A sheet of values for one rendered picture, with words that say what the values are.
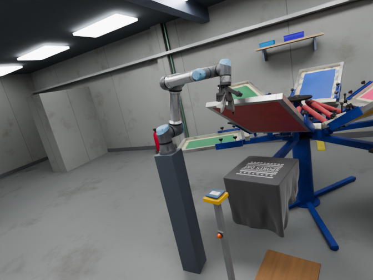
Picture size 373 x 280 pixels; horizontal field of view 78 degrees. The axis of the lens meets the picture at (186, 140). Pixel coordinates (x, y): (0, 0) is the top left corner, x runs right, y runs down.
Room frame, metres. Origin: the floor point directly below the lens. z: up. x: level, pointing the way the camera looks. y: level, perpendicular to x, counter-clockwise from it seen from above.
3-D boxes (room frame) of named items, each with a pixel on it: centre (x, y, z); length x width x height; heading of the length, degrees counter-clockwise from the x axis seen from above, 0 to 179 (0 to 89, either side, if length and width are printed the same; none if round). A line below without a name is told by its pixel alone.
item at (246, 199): (1.56, -0.39, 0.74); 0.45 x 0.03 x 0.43; 47
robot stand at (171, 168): (1.90, 0.18, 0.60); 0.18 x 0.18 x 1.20; 61
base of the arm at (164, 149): (1.90, 0.18, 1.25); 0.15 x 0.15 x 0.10
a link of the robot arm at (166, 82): (1.68, -0.04, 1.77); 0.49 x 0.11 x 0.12; 44
